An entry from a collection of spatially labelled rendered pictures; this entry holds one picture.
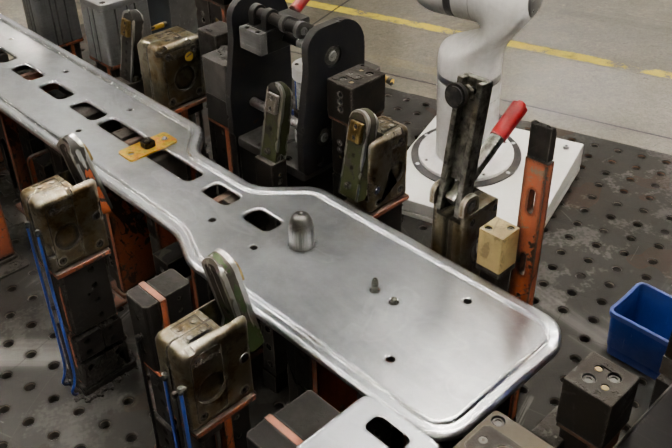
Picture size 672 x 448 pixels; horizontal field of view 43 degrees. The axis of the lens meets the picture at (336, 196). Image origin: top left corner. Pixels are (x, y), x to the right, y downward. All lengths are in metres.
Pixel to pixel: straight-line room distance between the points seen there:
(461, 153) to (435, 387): 0.29
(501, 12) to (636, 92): 2.34
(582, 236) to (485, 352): 0.73
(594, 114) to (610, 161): 1.68
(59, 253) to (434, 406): 0.56
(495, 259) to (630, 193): 0.81
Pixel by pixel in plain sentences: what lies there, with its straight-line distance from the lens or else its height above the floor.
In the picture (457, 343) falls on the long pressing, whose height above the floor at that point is 1.00.
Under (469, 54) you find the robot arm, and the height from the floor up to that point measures 1.01.
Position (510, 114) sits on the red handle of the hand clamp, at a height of 1.14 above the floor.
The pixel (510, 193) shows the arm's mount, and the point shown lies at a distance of 1.64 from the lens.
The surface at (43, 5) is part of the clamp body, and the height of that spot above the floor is 1.03.
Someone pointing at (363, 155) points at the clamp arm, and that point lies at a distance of 1.14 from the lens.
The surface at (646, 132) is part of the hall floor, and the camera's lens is 3.49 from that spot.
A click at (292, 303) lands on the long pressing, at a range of 0.98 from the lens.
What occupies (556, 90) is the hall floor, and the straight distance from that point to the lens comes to 3.71.
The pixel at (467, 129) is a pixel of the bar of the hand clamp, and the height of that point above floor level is 1.15.
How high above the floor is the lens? 1.65
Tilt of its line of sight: 34 degrees down
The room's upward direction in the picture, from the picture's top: 1 degrees counter-clockwise
